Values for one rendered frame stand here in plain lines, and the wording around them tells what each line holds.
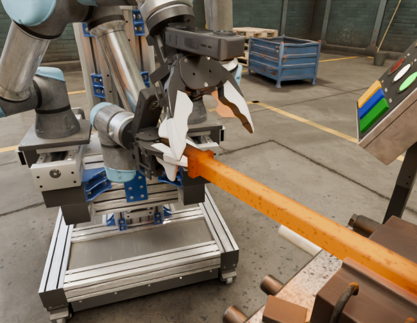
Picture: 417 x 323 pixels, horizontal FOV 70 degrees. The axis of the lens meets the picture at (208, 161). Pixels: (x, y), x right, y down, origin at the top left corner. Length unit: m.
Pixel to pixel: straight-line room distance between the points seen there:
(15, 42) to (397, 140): 0.89
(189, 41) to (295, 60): 5.02
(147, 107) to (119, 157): 0.22
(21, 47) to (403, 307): 0.87
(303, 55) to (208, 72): 5.05
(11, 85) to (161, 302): 1.09
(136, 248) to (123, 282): 0.17
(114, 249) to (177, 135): 1.18
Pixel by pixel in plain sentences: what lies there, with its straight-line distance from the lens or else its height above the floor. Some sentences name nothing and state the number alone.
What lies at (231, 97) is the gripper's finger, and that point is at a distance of 0.46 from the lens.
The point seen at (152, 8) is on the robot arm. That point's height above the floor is 1.23.
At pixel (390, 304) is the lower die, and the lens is 0.34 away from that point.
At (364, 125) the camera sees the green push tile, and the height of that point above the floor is 0.99.
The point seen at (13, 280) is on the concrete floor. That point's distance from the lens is 1.90.
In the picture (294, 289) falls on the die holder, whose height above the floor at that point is 0.91.
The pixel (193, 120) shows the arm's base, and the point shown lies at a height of 0.83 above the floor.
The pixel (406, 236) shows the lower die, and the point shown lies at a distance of 0.43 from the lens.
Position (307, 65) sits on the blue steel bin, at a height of 0.34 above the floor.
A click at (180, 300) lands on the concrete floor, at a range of 1.55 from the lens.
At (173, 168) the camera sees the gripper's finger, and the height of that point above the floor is 0.98.
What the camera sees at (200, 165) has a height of 1.01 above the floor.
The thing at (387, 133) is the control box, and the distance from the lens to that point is 0.73.
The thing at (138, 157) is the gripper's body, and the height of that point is 0.97.
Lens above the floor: 1.23
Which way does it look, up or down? 28 degrees down
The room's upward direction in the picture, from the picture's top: straight up
